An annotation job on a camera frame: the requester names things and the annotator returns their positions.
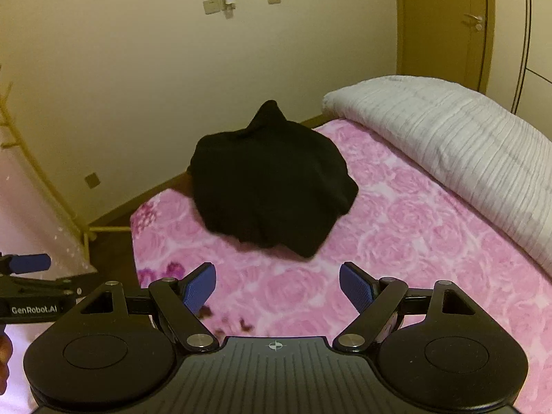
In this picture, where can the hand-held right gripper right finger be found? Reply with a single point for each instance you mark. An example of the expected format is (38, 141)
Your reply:
(356, 287)

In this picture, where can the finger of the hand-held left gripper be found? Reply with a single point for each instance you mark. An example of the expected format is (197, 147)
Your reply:
(43, 287)
(28, 263)

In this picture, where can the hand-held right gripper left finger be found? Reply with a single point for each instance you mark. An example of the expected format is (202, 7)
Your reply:
(200, 287)

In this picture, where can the black garment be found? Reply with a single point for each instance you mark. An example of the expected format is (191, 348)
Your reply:
(267, 181)

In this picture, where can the person's left hand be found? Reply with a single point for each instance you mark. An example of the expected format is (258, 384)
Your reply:
(4, 362)

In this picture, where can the pale pink curtain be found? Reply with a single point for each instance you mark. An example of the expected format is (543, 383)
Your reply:
(30, 215)

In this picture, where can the pink floral blanket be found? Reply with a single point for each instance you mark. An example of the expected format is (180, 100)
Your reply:
(409, 233)

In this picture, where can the yellow wooden rack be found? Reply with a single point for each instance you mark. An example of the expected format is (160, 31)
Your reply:
(108, 228)

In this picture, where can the white pillow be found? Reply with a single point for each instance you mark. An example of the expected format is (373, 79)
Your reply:
(453, 138)

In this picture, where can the olive wooden door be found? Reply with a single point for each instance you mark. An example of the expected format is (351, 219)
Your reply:
(435, 43)

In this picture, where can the white wardrobe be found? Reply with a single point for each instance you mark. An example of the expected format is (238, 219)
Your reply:
(534, 51)

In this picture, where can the white wall plug device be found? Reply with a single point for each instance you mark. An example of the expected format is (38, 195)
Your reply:
(228, 4)

